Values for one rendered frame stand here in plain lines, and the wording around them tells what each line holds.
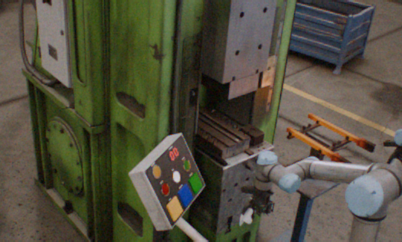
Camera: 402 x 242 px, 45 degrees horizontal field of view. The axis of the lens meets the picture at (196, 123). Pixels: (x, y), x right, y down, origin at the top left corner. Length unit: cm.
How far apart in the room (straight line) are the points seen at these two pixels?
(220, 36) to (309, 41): 411
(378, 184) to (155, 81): 110
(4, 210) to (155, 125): 171
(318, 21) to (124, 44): 398
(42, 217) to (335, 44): 401
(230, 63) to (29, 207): 202
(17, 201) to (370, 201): 274
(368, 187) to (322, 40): 470
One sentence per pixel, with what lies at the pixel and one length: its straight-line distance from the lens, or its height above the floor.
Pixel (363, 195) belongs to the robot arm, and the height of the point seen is 142.
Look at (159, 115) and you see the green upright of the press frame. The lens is 230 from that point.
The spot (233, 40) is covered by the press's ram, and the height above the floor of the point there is 157.
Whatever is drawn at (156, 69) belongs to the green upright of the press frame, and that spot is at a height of 144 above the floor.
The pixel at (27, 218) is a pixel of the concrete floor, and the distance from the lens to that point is 364.
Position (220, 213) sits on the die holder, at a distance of 267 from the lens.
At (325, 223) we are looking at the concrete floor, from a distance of 374.
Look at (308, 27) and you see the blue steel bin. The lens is 626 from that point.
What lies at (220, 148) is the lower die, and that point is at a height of 98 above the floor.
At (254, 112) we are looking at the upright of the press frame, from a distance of 280.
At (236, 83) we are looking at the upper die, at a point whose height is 135.
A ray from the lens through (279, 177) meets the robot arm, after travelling 190.
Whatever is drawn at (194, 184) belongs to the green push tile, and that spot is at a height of 101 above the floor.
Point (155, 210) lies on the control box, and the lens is 203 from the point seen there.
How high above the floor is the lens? 234
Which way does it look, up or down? 30 degrees down
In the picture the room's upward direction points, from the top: 5 degrees clockwise
